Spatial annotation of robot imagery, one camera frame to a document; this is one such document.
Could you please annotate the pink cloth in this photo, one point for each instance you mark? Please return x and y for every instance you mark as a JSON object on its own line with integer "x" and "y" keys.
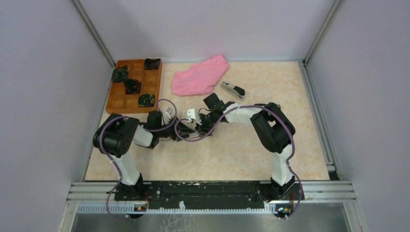
{"x": 200, "y": 78}

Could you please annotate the aluminium frame corner post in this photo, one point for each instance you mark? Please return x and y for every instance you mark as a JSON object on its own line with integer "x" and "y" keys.
{"x": 323, "y": 30}
{"x": 93, "y": 31}

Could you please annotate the aluminium frame rail right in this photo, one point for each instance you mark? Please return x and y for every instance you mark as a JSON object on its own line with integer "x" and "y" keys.
{"x": 322, "y": 131}

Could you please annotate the aluminium frame corner post right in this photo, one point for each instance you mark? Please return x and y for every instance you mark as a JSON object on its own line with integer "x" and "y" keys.
{"x": 323, "y": 30}

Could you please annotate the beige and black stapler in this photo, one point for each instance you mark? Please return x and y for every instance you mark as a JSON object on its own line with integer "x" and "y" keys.
{"x": 234, "y": 90}

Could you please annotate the dark rolled sock back right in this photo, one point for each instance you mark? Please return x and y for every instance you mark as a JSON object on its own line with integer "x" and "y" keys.
{"x": 152, "y": 64}

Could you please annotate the white slotted cable duct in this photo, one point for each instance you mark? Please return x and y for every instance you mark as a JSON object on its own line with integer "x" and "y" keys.
{"x": 131, "y": 208}

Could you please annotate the dark rolled sock back left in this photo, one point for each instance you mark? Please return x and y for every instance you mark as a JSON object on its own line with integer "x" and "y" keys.
{"x": 120, "y": 74}

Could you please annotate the orange wooden compartment tray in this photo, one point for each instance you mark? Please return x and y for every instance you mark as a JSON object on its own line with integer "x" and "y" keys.
{"x": 121, "y": 103}

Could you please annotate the aluminium frame rail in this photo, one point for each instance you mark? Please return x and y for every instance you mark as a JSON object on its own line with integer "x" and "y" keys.
{"x": 322, "y": 131}
{"x": 314, "y": 191}

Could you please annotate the aluminium front frame rail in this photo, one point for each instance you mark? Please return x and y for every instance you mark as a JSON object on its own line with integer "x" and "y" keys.
{"x": 314, "y": 191}

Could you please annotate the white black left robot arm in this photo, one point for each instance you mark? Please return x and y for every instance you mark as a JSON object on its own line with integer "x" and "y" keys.
{"x": 116, "y": 135}

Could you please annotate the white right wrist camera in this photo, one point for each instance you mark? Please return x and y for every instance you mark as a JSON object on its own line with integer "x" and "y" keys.
{"x": 193, "y": 116}

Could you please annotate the aluminium frame corner post left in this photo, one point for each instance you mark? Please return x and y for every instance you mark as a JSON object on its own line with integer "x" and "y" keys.
{"x": 93, "y": 31}

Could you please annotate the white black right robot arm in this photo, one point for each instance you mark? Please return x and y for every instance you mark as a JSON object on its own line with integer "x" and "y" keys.
{"x": 273, "y": 129}

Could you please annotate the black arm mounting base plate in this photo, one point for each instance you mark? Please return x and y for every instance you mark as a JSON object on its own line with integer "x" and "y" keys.
{"x": 208, "y": 195}

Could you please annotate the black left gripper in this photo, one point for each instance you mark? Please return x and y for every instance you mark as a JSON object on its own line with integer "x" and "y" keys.
{"x": 184, "y": 131}

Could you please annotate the red white staple box sleeve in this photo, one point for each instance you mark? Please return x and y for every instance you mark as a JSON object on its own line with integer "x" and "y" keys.
{"x": 194, "y": 135}

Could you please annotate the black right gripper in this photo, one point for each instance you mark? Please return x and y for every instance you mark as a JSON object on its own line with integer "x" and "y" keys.
{"x": 201, "y": 128}

